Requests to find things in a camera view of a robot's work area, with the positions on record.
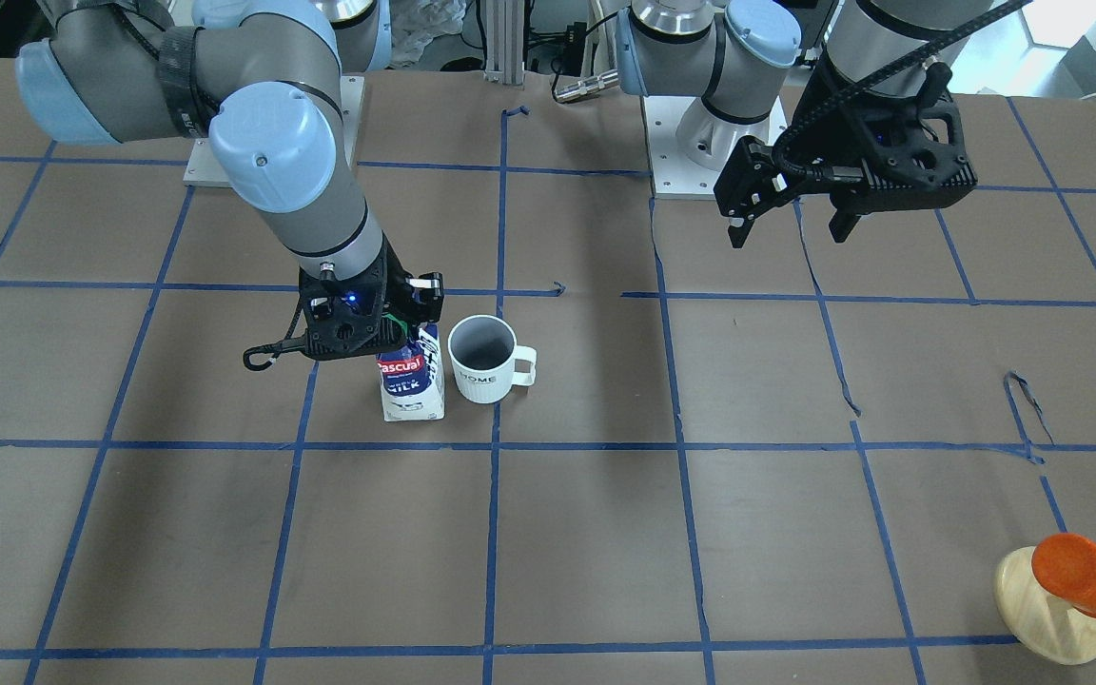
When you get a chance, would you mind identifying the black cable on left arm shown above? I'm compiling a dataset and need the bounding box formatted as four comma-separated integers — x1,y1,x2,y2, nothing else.
773,0,1034,182

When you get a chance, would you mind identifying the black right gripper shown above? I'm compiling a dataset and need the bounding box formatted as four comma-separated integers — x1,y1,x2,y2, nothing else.
299,240,444,361

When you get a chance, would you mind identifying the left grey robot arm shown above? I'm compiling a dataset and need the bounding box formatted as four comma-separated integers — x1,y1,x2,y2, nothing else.
610,1,1011,248

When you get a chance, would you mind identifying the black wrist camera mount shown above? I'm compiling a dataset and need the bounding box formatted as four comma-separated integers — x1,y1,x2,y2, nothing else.
788,61,978,214

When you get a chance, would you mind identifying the orange cup on stand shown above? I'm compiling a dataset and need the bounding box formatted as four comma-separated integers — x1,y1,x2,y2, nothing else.
1031,533,1096,618

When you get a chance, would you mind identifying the blue white milk carton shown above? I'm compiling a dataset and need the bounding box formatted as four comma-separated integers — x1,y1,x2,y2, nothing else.
377,323,445,423

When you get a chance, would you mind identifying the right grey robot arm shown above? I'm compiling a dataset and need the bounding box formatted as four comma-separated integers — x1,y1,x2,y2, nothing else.
14,1,444,370

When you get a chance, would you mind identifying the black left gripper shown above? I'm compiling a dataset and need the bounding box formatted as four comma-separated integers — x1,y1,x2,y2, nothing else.
713,136,865,250

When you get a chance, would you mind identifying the white ribbed HOME mug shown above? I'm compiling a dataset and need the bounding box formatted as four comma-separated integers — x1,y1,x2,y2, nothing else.
447,315,537,404

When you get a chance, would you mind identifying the aluminium frame post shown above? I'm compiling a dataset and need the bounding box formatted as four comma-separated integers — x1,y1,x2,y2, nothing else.
478,0,526,89

